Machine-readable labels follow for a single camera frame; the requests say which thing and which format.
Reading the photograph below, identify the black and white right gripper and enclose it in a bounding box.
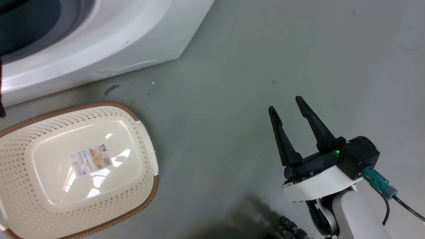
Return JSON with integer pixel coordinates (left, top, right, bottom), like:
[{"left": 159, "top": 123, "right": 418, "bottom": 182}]
[{"left": 268, "top": 96, "right": 364, "bottom": 202}]

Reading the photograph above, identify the white washing machine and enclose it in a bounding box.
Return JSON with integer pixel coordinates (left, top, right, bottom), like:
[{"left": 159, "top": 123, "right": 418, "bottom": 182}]
[{"left": 0, "top": 0, "right": 215, "bottom": 107}]

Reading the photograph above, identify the cream perforated laundry basket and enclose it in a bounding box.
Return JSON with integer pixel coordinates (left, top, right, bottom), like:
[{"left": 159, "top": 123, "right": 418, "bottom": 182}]
[{"left": 0, "top": 101, "right": 159, "bottom": 239}]

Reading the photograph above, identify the paper label sticker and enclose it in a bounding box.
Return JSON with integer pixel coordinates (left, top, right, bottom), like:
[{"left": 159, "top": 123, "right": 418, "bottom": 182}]
[{"left": 69, "top": 144, "right": 114, "bottom": 177}]

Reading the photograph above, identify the dark slim object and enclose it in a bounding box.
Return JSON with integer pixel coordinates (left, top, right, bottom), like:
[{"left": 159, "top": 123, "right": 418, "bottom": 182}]
[{"left": 0, "top": 56, "right": 6, "bottom": 119}]

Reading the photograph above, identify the teal cable connector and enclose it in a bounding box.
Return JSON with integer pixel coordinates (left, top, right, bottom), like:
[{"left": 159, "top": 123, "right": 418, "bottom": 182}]
[{"left": 362, "top": 166, "right": 398, "bottom": 200}]

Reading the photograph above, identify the black corrugated cable hose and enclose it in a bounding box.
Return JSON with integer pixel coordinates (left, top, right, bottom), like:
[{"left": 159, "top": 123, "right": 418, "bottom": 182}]
[{"left": 275, "top": 216, "right": 313, "bottom": 239}]

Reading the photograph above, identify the thin black cable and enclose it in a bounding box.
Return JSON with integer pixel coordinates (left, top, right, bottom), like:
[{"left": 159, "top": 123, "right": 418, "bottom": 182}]
[{"left": 381, "top": 194, "right": 425, "bottom": 226}]

